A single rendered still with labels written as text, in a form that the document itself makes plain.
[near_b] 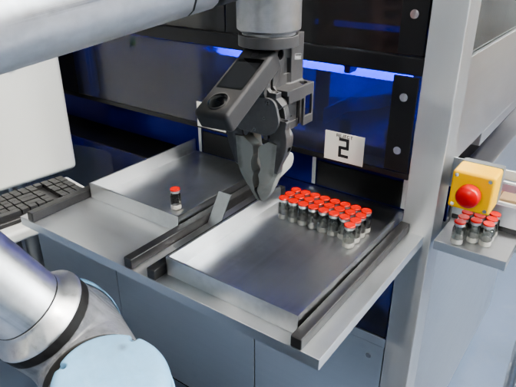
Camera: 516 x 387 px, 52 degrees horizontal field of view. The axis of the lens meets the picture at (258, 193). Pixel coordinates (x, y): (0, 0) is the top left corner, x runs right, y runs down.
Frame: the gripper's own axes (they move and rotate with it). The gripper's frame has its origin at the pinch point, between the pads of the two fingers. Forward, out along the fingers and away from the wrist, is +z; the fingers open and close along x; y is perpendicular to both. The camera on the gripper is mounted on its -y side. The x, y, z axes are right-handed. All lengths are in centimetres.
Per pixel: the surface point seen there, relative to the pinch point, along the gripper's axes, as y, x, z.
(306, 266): 16.8, 1.8, 21.4
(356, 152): 38.7, 4.3, 7.9
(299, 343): -1.1, -7.9, 20.3
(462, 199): 35.4, -17.4, 10.3
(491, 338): 131, -16, 110
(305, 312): 3.5, -6.0, 18.9
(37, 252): 21, 98, 56
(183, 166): 37, 49, 21
